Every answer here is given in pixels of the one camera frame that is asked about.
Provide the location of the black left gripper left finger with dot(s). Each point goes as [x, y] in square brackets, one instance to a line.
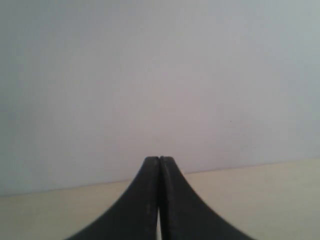
[135, 213]

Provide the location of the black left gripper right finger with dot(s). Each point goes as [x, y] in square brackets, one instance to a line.
[183, 214]

